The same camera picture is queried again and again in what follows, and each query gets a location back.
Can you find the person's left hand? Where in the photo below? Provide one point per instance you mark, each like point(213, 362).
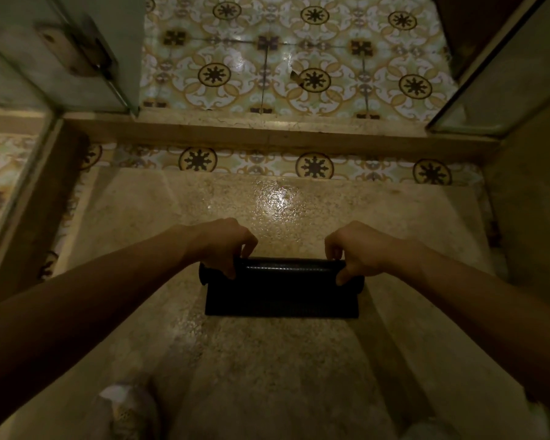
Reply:
point(215, 242)

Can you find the person's right hand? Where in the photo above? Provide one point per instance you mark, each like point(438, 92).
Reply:
point(371, 251)

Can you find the person's left thumb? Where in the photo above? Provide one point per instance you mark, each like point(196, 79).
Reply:
point(228, 268)

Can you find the person's right thumb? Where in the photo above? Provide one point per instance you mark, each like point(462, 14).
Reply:
point(343, 273)

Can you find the black rubber mat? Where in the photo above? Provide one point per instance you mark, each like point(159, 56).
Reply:
point(282, 288)

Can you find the person's left forearm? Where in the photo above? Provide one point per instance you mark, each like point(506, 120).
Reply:
point(82, 316)

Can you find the person's right forearm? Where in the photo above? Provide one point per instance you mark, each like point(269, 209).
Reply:
point(495, 316)

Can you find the stone door threshold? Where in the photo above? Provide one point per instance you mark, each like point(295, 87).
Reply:
point(279, 132)

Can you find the person's left white shoe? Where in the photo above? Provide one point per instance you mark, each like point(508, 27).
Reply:
point(130, 414)

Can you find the glass side panel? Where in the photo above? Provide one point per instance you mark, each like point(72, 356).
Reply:
point(9, 187)

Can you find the glass door leaf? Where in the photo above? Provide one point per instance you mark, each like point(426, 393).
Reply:
point(508, 73)

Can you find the metal door hinge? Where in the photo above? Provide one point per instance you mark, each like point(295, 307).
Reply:
point(75, 50)

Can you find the pale green door leaf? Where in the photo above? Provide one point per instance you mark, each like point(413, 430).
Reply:
point(50, 50)

